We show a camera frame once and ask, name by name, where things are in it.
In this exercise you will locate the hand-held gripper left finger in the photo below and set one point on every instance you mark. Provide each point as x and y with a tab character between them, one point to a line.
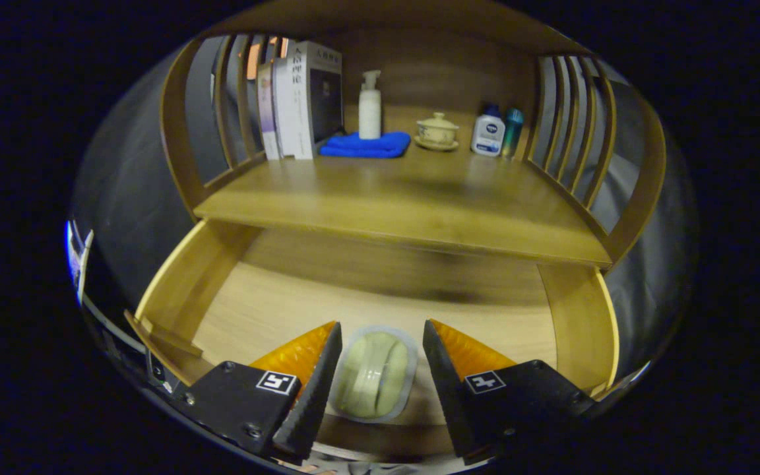
314	396

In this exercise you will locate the wooden drawer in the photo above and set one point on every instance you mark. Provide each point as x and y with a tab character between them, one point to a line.
274	310

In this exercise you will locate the thick white book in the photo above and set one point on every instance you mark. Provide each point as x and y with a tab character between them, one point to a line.
294	99

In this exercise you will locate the white lotion bottle blue cap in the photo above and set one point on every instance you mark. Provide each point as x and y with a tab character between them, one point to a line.
487	134

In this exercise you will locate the blue folded cloth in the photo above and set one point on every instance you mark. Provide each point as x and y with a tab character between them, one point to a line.
367	145

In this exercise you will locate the white pump bottle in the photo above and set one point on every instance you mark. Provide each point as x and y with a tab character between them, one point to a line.
370	112

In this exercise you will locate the teal slim bottle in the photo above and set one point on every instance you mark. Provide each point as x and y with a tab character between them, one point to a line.
512	132

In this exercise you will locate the black backdrop cloth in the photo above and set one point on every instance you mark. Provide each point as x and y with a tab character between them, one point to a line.
123	198

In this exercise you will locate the wooden countertop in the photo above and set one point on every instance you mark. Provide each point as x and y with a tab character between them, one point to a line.
419	198

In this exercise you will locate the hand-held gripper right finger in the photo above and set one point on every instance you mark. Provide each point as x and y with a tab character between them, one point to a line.
449	396

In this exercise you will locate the thin pale purple book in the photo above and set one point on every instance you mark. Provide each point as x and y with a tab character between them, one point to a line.
266	112

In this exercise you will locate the beige lidded teacup with saucer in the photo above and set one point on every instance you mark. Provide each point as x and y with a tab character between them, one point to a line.
437	130

